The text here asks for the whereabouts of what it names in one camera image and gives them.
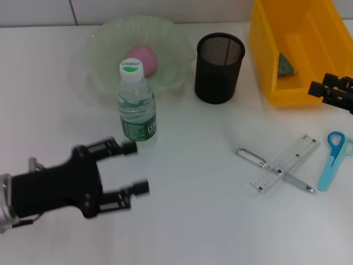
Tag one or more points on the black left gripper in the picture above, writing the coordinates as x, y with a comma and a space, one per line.
55, 187

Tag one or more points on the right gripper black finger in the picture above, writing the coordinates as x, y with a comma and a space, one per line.
317, 89
332, 78

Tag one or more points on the teal plastic wrapper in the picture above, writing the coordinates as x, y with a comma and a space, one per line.
285, 67

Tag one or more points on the clear green-label water bottle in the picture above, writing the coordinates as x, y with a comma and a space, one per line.
136, 110

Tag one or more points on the blue scissors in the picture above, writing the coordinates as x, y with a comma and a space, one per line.
328, 171

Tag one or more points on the pink sponge ball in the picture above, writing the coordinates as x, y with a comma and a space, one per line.
146, 55

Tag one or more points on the clear ballpoint pen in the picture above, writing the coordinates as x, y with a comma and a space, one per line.
252, 156

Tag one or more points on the black mesh pen holder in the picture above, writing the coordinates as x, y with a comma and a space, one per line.
218, 80

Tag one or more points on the clear plastic ruler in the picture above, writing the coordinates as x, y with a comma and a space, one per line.
264, 183

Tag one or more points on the green glass fruit plate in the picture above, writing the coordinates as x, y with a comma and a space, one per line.
171, 55

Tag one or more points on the yellow plastic bin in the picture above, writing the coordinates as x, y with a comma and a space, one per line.
303, 96

